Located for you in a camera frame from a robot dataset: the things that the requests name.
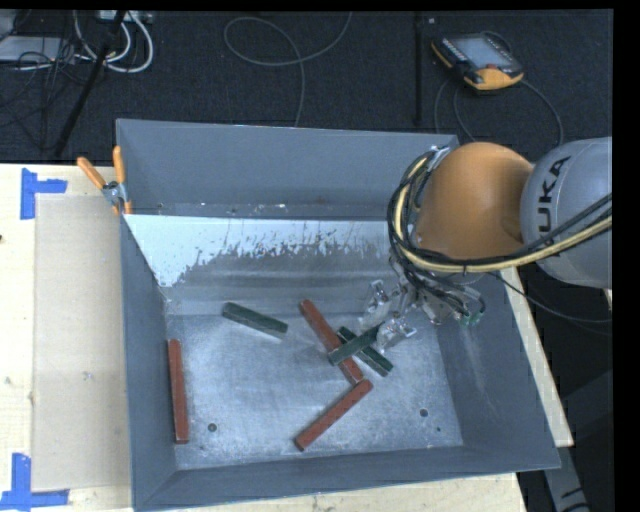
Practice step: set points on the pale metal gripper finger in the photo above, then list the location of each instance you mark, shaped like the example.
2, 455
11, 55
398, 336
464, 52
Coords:
376, 299
397, 331

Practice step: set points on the dark green flat block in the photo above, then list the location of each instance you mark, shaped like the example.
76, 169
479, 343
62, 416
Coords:
379, 361
255, 319
352, 347

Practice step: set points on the red-brown flat block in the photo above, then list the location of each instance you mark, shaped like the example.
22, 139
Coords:
334, 415
178, 392
320, 327

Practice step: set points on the grey metal bin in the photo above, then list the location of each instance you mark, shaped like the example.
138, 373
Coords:
280, 400

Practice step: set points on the pale wood flat board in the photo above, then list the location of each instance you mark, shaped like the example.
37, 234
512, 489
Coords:
75, 340

